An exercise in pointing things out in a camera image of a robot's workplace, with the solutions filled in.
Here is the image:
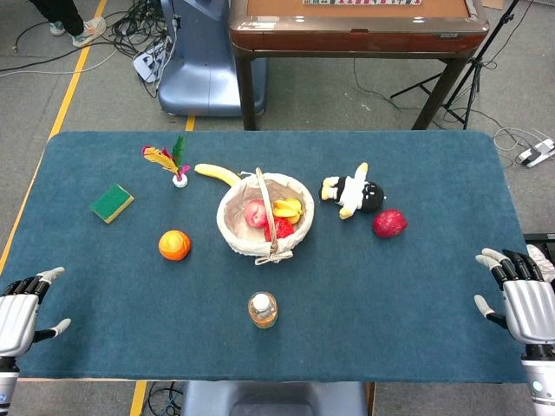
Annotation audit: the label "orange fruit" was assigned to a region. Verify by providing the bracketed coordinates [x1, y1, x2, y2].
[158, 229, 192, 262]

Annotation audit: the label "person's legs with sneakers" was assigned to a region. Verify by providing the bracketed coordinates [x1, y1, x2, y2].
[29, 0, 108, 49]

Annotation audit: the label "yellow banana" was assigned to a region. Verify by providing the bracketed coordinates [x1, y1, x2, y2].
[193, 163, 242, 188]

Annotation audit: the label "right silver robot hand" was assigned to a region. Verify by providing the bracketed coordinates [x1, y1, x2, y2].
[473, 247, 555, 346]

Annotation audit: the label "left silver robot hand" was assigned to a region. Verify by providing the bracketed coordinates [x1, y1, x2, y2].
[0, 266, 72, 358]

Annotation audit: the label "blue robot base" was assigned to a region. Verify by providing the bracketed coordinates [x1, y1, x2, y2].
[157, 0, 267, 117]

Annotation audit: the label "cloth-lined woven basket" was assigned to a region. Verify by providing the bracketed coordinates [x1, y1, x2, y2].
[216, 166, 316, 266]

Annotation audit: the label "yellow starfruit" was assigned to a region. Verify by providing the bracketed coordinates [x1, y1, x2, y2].
[272, 198, 304, 225]

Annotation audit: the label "white power strip with plugs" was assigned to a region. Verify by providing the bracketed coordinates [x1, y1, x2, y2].
[132, 34, 174, 84]

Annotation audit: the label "large red strawberry toy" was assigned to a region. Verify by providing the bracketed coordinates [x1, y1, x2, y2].
[371, 209, 409, 239]

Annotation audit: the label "green yellow sponge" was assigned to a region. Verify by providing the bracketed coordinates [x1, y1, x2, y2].
[90, 183, 135, 224]

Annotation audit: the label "blue table cloth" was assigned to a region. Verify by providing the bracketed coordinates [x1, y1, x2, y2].
[0, 130, 529, 384]

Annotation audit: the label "grey robot torso base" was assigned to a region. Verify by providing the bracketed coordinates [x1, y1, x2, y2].
[180, 380, 369, 416]

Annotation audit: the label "tangled black cables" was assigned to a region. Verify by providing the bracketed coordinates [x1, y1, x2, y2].
[102, 0, 179, 60]

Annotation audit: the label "red apple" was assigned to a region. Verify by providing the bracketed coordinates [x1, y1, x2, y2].
[244, 198, 270, 229]

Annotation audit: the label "brown mahjong table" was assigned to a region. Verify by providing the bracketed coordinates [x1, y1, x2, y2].
[227, 0, 490, 131]

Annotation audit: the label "feather shuttlecock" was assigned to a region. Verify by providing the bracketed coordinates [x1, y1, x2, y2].
[141, 134, 191, 189]

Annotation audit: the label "black tripod stand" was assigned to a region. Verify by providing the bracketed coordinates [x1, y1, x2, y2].
[389, 0, 521, 130]

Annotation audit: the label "black white penguin plush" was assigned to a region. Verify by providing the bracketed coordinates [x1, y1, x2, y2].
[318, 162, 386, 220]

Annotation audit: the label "orange drink bottle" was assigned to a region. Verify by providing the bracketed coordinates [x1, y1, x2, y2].
[247, 291, 278, 329]

